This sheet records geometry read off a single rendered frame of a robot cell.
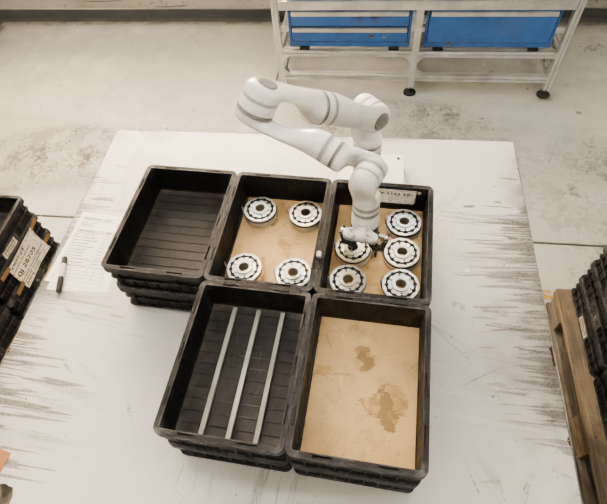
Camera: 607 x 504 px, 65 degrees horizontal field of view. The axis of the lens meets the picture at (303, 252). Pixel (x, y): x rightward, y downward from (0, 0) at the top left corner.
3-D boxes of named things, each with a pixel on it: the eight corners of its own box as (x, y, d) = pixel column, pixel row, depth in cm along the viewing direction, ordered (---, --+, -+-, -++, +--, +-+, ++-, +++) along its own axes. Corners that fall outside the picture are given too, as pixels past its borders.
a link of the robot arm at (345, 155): (395, 160, 111) (346, 129, 111) (380, 185, 106) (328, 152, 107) (384, 177, 117) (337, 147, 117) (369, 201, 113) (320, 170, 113)
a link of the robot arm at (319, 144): (319, 177, 111) (336, 147, 106) (225, 117, 112) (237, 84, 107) (331, 165, 118) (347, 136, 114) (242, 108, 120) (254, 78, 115)
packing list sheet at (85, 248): (78, 211, 174) (78, 210, 173) (138, 214, 171) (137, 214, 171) (40, 289, 155) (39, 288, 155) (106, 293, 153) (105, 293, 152)
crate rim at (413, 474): (313, 296, 124) (312, 291, 122) (430, 309, 119) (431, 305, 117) (284, 457, 102) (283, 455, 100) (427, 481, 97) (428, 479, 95)
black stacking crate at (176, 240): (160, 189, 162) (149, 165, 153) (243, 196, 158) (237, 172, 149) (116, 288, 140) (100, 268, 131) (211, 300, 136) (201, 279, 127)
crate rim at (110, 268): (150, 169, 155) (148, 164, 153) (239, 176, 150) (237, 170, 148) (102, 271, 132) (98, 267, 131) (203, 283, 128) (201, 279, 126)
